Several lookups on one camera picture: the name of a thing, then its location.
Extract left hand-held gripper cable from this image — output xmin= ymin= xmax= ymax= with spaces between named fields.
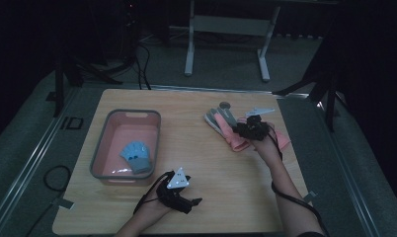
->
xmin=132 ymin=170 xmax=175 ymax=215

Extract person's left hand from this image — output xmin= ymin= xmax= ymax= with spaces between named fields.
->
xmin=134 ymin=193 xmax=175 ymax=227

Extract blue knit glove with dots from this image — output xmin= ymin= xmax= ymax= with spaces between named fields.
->
xmin=119 ymin=141 xmax=154 ymax=175

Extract black looped floor cable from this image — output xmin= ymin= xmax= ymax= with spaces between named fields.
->
xmin=42 ymin=164 xmax=73 ymax=194

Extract person's right hand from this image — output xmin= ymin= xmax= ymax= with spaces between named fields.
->
xmin=251 ymin=130 xmax=283 ymax=167

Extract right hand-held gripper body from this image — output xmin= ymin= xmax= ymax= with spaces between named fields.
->
xmin=241 ymin=106 xmax=277 ymax=142

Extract black tripod stand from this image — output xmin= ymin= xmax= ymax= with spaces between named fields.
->
xmin=45 ymin=53 xmax=124 ymax=119
xmin=273 ymin=29 xmax=354 ymax=133

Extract right hand-held gripper cable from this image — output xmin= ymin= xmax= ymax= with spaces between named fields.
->
xmin=267 ymin=121 xmax=331 ymax=237

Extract metal floor rail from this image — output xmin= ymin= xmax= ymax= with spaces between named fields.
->
xmin=314 ymin=98 xmax=383 ymax=237
xmin=149 ymin=84 xmax=311 ymax=99
xmin=0 ymin=87 xmax=81 ymax=236

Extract hand-held gripper cable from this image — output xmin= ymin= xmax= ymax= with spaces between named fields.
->
xmin=267 ymin=121 xmax=331 ymax=237
xmin=132 ymin=170 xmax=175 ymax=215

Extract white metal table frame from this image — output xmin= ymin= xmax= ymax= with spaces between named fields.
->
xmin=184 ymin=0 xmax=339 ymax=83

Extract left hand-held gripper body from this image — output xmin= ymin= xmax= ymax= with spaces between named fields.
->
xmin=156 ymin=166 xmax=195 ymax=215

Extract pink basin with grey rim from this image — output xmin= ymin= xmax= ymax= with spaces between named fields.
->
xmin=90 ymin=109 xmax=162 ymax=187

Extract pink and grey glove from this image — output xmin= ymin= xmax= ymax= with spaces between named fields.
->
xmin=204 ymin=102 xmax=254 ymax=153

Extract grey tape strip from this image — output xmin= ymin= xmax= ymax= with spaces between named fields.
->
xmin=50 ymin=197 xmax=76 ymax=211
xmin=302 ymin=190 xmax=318 ymax=204

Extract black hanging cables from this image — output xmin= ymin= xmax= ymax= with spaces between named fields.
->
xmin=130 ymin=40 xmax=152 ymax=91

